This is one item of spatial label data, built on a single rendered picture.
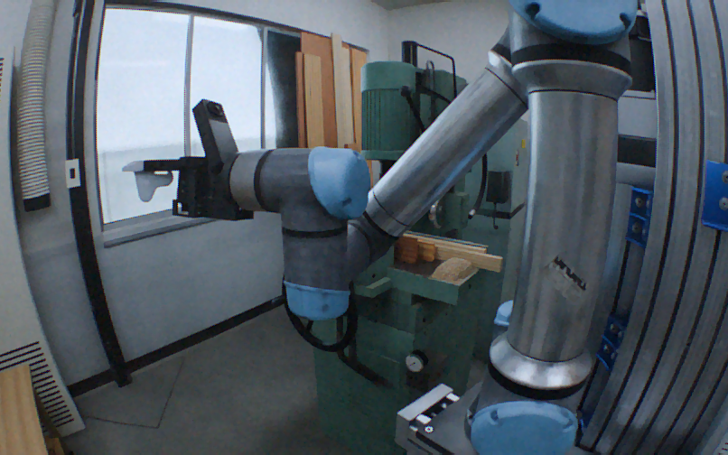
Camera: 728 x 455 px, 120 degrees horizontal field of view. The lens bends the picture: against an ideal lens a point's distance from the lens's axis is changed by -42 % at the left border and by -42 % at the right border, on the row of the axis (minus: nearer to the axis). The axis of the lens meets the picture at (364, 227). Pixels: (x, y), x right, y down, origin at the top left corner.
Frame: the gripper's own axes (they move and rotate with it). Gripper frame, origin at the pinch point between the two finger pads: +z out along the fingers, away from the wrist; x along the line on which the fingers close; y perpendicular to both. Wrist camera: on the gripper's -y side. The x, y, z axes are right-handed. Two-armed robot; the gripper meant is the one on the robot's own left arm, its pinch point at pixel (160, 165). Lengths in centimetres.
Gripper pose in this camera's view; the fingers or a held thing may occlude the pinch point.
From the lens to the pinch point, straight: 61.1
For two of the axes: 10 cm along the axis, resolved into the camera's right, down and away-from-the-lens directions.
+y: -0.5, 9.9, 1.2
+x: 4.0, -0.9, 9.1
